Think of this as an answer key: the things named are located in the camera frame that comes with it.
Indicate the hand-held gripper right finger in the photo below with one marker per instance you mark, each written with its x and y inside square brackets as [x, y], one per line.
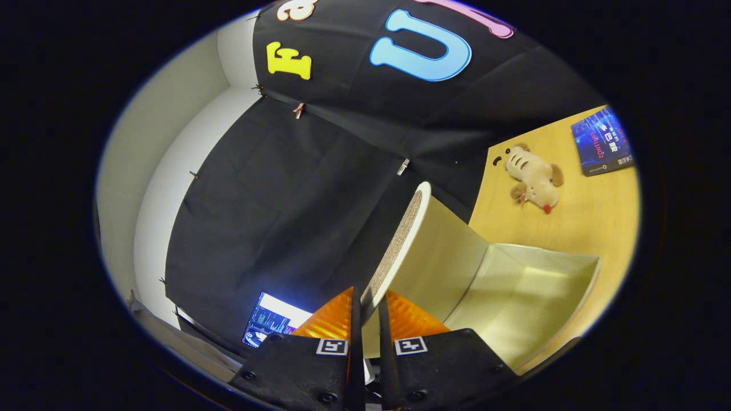
[387, 365]

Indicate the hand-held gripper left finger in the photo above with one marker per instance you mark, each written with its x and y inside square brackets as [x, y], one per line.
[356, 365]

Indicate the beige fabric storage box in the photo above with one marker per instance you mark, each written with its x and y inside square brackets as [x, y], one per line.
[514, 291]

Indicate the computer monitor screen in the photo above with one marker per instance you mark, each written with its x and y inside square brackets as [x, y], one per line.
[274, 319]

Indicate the silver cloth clip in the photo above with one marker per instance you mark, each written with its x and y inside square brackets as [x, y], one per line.
[403, 166]

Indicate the tan plush dog toy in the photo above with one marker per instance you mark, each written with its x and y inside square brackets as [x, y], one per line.
[534, 177]

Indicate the copper cloth clip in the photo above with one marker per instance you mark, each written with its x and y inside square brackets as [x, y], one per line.
[298, 110]

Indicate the blue cover book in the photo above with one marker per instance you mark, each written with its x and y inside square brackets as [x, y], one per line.
[602, 142]

